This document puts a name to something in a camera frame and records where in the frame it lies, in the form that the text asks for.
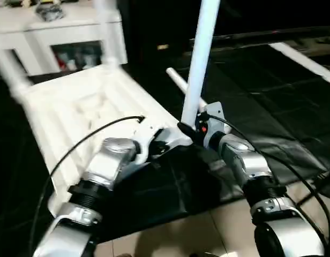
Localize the black work mat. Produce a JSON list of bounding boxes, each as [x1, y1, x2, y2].
[[0, 43, 330, 241]]

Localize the white plastic table leg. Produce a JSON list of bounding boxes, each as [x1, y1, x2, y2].
[[165, 68, 208, 108], [179, 0, 222, 129], [95, 0, 127, 71], [0, 51, 33, 102]]

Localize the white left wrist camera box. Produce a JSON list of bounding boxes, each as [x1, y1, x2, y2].
[[130, 122, 166, 161]]

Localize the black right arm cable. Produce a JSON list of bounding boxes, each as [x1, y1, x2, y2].
[[200, 114, 330, 241]]

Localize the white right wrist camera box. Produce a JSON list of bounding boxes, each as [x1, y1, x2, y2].
[[200, 103, 227, 137]]

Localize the white plastic table top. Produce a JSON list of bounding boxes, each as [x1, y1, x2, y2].
[[15, 64, 192, 204]]

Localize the black metal bar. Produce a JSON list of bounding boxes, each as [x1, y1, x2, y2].
[[197, 27, 330, 48]]

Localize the white glass-door cabinet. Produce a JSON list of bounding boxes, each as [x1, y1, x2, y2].
[[0, 0, 125, 75]]

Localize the crumpled silver object on cabinet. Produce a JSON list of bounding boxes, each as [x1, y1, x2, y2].
[[36, 3, 65, 21]]

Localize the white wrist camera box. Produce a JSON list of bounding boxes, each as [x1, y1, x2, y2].
[[200, 103, 227, 137], [130, 122, 166, 161]]

